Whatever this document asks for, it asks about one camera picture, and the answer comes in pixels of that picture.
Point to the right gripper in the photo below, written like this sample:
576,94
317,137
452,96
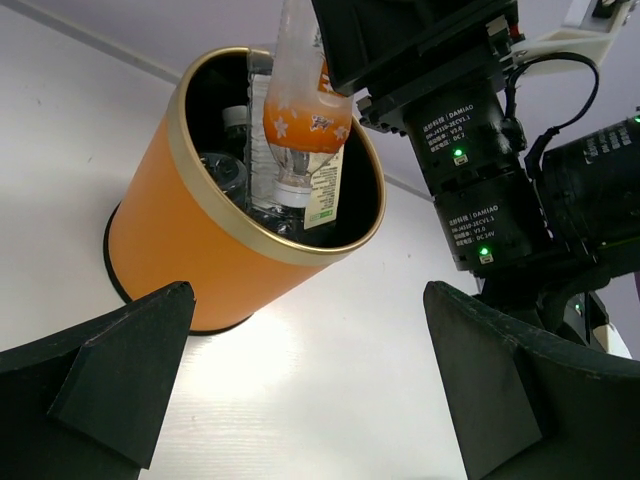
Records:
432,70

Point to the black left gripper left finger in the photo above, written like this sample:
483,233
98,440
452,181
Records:
89,401

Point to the clear bottle black label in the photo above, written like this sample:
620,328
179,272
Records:
227,165

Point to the clear bottle cream label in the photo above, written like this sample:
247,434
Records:
292,194

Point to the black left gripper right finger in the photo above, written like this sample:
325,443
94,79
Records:
526,404

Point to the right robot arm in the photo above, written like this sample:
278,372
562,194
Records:
544,235

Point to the orange label plastic bottle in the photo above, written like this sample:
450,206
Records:
302,111

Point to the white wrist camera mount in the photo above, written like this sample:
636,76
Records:
589,29

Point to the orange cylindrical bin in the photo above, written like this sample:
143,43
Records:
175,224

